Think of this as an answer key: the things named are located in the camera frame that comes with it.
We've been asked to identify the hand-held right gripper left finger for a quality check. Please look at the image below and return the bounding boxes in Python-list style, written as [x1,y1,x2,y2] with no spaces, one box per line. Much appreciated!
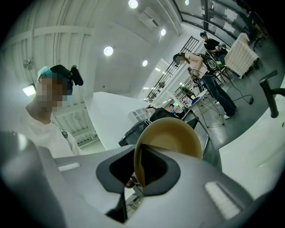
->
[0,130,135,228]

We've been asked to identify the person's head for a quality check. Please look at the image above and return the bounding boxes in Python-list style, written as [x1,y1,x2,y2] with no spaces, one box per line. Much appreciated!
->
[25,71,74,125]

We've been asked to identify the black head-mounted camera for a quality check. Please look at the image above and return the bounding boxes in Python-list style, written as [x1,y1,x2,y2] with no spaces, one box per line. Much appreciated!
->
[50,64,84,86]

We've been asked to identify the black faucet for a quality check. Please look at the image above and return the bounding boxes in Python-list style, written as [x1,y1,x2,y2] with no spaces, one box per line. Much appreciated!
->
[259,70,285,118]

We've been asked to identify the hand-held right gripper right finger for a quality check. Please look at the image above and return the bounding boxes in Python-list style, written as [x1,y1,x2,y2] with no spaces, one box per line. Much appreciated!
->
[127,144,267,228]

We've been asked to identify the table with wire legs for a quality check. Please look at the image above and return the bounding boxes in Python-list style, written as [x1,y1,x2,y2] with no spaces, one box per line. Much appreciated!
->
[188,91,224,129]

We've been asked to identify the teal hair cap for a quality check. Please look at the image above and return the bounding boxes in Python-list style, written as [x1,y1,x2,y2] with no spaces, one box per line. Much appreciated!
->
[37,65,54,82]

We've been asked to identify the white sink on black stand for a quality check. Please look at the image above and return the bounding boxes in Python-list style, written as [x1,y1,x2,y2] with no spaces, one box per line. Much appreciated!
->
[219,98,285,199]

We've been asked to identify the white cubby shelf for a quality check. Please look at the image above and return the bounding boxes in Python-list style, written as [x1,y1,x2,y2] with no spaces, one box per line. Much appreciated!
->
[128,108,149,124]

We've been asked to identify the black chair with chrome legs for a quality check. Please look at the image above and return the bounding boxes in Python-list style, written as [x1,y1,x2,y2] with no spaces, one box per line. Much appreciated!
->
[149,107,210,161]

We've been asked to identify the ceiling air conditioner unit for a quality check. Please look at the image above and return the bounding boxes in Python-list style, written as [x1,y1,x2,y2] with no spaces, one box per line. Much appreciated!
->
[138,6,161,29]

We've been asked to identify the beige bowl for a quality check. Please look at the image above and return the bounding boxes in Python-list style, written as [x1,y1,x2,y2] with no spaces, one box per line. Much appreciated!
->
[133,118,204,187]

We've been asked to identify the person's white shirt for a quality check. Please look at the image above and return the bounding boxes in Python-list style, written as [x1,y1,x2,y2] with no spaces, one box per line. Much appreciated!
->
[13,115,83,159]

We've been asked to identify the beige checkered tablecloth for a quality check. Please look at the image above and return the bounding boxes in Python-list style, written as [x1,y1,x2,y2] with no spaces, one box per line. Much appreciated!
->
[224,33,260,80]

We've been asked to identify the black metal railing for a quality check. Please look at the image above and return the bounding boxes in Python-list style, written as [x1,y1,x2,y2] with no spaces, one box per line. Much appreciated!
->
[147,37,200,103]

